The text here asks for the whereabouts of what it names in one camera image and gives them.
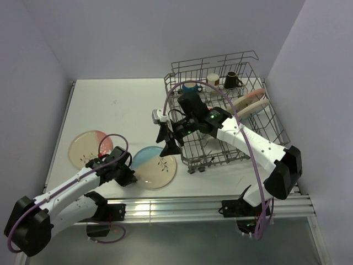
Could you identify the aluminium mounting rail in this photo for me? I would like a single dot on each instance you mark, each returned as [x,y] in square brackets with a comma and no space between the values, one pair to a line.
[204,209]

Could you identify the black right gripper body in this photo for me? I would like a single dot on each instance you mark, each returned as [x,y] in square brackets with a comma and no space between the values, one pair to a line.
[183,127]

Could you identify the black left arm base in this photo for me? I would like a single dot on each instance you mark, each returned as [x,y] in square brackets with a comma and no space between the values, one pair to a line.
[110,211]

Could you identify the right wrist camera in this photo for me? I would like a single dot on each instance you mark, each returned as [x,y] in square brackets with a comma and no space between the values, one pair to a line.
[158,116]

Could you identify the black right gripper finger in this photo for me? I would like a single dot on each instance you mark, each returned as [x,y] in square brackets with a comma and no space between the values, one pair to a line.
[163,134]
[171,148]

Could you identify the pink cream plate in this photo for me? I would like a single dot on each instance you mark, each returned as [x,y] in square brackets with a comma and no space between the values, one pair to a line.
[85,147]
[248,99]

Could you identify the brown ceramic mug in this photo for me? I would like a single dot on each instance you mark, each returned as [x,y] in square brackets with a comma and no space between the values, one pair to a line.
[232,81]

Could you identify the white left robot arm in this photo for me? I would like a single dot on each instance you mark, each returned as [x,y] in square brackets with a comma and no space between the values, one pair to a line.
[34,222]

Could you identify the blue cream plate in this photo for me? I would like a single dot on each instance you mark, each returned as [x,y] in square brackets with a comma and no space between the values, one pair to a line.
[253,109]
[151,170]

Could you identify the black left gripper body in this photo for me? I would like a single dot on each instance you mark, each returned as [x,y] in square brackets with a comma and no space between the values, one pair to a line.
[116,169]

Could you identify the grey wire dish rack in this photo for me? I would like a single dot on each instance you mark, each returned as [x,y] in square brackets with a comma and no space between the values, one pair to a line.
[201,151]

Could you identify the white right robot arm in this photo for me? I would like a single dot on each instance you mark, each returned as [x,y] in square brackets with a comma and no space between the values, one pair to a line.
[283,165]

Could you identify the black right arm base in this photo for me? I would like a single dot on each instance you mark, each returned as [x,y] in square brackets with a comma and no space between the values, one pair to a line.
[239,208]

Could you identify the dark blue mug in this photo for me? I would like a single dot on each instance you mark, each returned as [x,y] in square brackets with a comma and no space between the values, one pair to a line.
[189,87]

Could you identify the grey brown tumbler cup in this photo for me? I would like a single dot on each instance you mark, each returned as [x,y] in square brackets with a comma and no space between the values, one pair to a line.
[213,79]

